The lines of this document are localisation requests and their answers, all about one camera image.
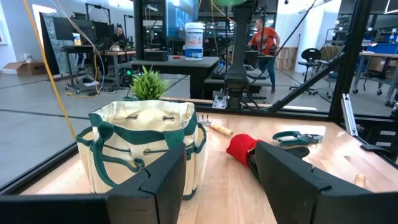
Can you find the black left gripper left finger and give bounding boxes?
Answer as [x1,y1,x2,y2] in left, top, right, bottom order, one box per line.
[0,143,187,224]

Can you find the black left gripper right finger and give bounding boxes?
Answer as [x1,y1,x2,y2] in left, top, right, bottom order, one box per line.
[254,141,398,224]

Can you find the three-prong hand rake wooden handle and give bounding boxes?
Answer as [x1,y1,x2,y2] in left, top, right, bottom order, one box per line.
[354,173,368,189]

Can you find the red black gardening glove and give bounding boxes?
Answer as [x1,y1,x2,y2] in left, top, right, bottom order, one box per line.
[226,133,311,183]

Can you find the cream green canvas gardening bag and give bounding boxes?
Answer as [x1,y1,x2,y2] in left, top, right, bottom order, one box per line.
[76,99,208,201]

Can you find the hand fork wooden handle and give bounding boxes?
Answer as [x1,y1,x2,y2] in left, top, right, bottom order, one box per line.
[197,113,234,137]

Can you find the silver aluminium bar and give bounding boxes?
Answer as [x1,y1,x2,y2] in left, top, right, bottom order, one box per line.
[340,93,359,138]

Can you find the black box white labels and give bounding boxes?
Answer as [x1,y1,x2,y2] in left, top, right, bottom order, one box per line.
[360,118,398,156]

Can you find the green plant in white pot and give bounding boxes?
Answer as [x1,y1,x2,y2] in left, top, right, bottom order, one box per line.
[129,65,170,101]

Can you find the black office chair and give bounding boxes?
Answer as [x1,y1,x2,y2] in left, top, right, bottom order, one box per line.
[289,47,323,96]

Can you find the grey desk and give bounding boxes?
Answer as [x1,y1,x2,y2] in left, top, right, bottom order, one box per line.
[129,55,273,101]

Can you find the person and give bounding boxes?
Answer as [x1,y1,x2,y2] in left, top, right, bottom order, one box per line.
[112,27,126,43]
[248,18,281,94]

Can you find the wooden top workbench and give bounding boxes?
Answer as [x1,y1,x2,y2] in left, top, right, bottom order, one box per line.
[353,51,398,108]

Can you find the white wipes canister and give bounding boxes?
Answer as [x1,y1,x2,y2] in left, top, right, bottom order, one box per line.
[185,22,205,62]

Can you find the black rolling desk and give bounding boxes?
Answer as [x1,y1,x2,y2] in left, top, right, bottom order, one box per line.
[60,45,137,96]

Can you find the open cardboard box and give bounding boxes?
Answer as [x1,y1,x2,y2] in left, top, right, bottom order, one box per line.
[2,60,47,77]

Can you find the black computer monitor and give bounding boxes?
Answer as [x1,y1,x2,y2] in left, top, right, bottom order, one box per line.
[133,0,200,60]

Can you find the silver mounting bracket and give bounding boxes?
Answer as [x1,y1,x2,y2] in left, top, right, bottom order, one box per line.
[212,89,228,110]

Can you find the hanging yellow cord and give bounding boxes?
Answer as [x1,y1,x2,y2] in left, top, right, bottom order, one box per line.
[23,0,77,141]

